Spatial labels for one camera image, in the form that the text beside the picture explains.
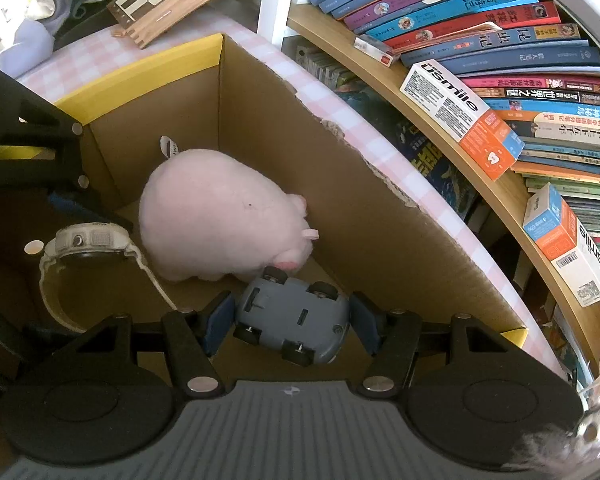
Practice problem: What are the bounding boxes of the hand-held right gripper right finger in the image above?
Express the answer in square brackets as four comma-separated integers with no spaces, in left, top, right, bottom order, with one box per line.
[349,291,518,398]

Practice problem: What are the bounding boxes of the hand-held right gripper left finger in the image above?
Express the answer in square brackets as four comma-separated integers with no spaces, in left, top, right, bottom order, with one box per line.
[65,290,237,398]

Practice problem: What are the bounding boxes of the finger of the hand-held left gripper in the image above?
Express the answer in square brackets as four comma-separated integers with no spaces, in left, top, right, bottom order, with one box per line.
[0,62,131,231]
[0,292,88,391]

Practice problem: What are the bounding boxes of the white wrist watch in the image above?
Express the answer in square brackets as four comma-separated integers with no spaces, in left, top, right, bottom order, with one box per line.
[39,222,178,333]

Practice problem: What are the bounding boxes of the grey toy car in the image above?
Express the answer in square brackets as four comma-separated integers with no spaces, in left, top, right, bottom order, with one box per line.
[232,266,351,367]

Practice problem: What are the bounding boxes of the pink plush pig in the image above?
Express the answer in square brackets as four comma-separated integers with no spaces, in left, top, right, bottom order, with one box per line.
[138,135,321,283]

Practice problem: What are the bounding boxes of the yellow cardboard box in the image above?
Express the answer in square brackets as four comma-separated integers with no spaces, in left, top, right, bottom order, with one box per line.
[0,32,529,480]

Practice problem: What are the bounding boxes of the purple cloth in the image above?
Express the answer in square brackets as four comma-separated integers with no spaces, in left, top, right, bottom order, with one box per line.
[0,10,56,68]

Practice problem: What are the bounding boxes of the white orange toothbrush box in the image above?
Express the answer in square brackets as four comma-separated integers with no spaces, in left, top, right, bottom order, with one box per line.
[400,57,526,182]
[522,182,600,308]

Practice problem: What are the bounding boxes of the small white red box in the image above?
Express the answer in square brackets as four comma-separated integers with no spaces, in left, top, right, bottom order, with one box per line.
[354,34,402,67]

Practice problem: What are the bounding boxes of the white bookshelf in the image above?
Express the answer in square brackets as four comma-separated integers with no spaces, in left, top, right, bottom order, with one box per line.
[257,0,600,411]

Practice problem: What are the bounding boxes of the row of books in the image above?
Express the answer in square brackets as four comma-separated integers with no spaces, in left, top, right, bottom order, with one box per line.
[307,0,600,301]

